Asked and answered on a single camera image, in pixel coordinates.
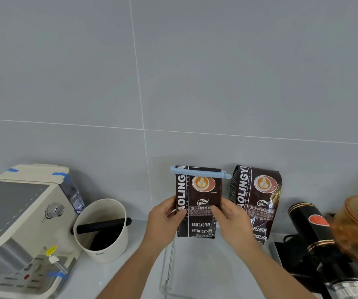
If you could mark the clipped dark coffee bean bag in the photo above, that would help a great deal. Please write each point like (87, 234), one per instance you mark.
(198, 205)

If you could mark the clear acrylic stand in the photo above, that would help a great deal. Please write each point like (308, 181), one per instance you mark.
(179, 264)

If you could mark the person's left forearm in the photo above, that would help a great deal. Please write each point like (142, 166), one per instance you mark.
(129, 272)

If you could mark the sealed dark coffee bean bag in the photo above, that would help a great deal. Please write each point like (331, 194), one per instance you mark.
(256, 202)

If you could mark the person's right forearm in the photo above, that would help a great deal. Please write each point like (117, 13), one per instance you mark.
(271, 272)

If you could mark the light blue bag sealing clip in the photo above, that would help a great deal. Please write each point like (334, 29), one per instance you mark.
(199, 173)

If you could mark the cream knock box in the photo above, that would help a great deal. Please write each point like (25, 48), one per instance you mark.
(102, 230)

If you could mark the black coffee grinder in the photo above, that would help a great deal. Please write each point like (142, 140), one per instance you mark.
(325, 249)

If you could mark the person's right thumb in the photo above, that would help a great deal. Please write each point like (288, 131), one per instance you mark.
(218, 212)

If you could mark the person's right hand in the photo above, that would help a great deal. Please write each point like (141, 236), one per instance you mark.
(235, 224)

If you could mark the person's left thumb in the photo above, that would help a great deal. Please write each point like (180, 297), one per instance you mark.
(178, 214)

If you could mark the person's left hand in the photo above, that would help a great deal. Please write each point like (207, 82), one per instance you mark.
(159, 226)

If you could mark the cream espresso machine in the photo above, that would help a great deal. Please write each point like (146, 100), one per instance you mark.
(20, 227)

